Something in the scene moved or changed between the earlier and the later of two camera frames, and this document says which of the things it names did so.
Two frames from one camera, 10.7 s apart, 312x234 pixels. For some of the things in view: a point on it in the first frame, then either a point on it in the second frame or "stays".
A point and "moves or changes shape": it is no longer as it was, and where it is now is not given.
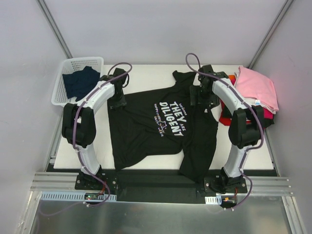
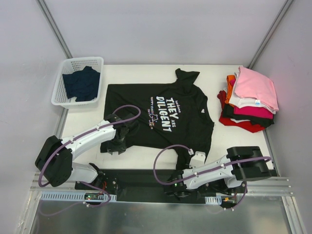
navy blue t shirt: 78,83 stays
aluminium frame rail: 264,186 stays
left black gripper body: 118,102 -> 116,148
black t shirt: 161,123 moves or changes shape
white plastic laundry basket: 68,65 stays
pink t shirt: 252,85 stays
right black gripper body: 197,95 -> 182,165
